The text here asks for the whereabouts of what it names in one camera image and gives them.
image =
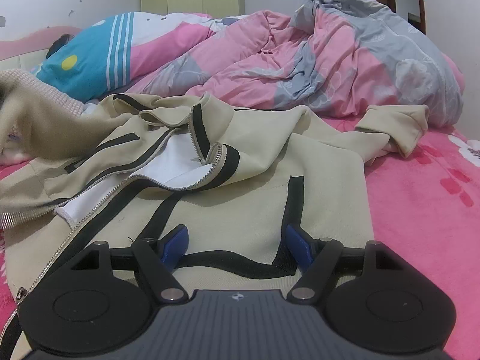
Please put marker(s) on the pink white bed headboard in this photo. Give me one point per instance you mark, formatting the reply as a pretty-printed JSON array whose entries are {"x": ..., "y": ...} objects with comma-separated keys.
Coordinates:
[{"x": 22, "y": 45}]

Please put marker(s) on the teal pink printed blanket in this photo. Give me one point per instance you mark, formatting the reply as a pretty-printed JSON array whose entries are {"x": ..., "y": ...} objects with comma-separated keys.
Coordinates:
[{"x": 86, "y": 56}]

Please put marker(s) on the beige black-striped zip jacket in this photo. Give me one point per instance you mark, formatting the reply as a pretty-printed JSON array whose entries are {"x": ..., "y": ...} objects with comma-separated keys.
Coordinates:
[{"x": 262, "y": 195}]

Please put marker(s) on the pink grey floral quilt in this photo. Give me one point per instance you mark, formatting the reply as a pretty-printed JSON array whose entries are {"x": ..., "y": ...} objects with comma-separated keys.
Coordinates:
[{"x": 300, "y": 63}]

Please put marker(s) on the beige knit sweater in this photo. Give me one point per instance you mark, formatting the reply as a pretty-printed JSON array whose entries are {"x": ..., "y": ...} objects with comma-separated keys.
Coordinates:
[{"x": 56, "y": 90}]

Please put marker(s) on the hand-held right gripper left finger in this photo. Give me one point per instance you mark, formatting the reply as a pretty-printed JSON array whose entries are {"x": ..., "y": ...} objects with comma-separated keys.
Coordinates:
[{"x": 174, "y": 242}]

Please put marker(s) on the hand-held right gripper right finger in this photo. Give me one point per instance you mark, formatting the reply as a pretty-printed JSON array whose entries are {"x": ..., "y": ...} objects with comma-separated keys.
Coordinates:
[{"x": 298, "y": 240}]

